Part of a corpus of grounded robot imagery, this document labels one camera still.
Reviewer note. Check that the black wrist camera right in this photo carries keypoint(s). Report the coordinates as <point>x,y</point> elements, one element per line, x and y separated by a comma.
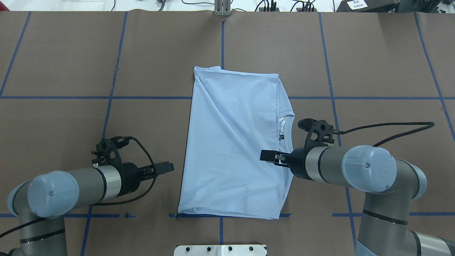
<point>319,133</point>

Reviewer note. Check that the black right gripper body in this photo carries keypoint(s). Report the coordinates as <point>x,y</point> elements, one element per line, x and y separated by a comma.
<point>297,163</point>

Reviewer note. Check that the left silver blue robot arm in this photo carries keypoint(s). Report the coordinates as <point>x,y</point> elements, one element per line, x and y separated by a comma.
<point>41,203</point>

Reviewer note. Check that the light blue t-shirt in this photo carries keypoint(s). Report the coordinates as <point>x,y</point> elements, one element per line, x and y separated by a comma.
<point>234,117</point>

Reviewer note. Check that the aluminium frame post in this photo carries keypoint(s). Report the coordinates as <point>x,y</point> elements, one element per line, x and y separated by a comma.
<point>222,8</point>

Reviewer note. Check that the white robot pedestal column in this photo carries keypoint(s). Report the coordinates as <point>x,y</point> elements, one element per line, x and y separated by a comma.
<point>221,250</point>

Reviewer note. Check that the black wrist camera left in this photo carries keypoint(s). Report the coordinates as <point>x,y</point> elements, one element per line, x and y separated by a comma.
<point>107,151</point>

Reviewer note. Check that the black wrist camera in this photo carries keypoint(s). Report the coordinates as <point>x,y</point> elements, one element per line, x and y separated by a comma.
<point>319,133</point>
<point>107,151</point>

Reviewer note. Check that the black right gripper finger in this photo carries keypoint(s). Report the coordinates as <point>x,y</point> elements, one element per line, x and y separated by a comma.
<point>271,156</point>

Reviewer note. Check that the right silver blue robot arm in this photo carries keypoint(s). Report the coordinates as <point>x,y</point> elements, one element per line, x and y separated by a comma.
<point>389,184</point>

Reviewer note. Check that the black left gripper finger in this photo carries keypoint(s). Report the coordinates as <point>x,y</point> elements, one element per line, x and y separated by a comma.
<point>163,168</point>

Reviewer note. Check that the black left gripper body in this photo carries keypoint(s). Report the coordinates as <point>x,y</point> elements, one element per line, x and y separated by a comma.
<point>130,176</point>

